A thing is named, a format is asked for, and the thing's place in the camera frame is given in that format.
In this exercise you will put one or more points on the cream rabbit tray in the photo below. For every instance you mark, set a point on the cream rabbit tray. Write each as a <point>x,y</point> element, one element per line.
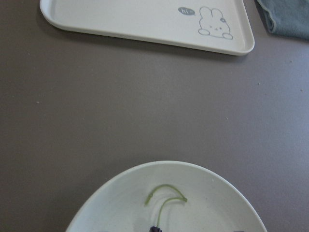
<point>220,26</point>

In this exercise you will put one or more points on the white round plate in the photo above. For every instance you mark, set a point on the white round plate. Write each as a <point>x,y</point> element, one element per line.
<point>173,196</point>

